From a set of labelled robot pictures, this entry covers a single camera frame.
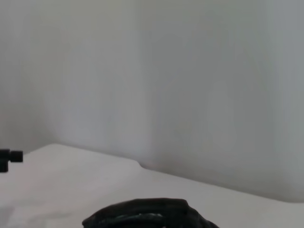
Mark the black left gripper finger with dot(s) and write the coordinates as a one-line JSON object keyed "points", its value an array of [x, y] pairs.
{"points": [[4, 160]]}

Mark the black round teapot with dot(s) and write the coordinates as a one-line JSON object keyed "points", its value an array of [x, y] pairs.
{"points": [[142, 213]]}

